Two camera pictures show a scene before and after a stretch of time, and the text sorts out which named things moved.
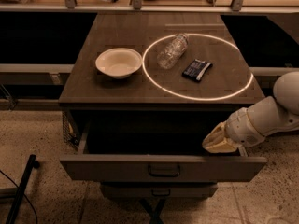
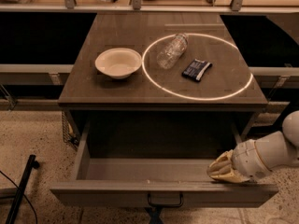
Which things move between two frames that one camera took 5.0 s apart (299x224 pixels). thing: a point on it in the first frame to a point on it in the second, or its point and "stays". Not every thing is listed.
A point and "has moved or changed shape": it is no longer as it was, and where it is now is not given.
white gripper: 242,130 to 247,161
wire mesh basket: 70,133 stays
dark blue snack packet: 196,69 stays
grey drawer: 211,165 has moved or changed shape
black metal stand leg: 32,163 stays
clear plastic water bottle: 172,51 stays
